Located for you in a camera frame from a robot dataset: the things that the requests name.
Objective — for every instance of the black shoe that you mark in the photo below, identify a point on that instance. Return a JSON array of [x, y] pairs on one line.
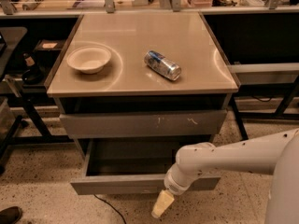
[[10, 215]]

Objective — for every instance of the white paper bowl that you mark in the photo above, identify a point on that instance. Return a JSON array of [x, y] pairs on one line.
[[89, 60]]

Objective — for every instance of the grey drawer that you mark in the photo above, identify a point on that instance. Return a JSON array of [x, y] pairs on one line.
[[143, 124], [125, 167]]

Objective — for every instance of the black table leg with caster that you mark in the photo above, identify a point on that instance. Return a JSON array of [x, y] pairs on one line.
[[238, 120]]

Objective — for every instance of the dark glass bottle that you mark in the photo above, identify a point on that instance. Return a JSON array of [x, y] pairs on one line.
[[33, 74]]

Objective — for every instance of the grey top drawer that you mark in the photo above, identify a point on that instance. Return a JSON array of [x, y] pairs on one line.
[[143, 124]]

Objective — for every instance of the yellow foam-covered gripper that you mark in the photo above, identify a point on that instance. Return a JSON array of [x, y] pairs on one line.
[[175, 184]]

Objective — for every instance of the silver blue soda can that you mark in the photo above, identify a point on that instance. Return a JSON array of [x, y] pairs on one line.
[[161, 65]]

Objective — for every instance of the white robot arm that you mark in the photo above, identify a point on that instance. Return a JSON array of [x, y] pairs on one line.
[[275, 154]]

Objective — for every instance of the grey drawer cabinet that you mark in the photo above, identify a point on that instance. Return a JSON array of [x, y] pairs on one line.
[[126, 84]]

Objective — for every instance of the black side desk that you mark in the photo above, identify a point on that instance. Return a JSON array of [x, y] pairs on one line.
[[10, 38]]

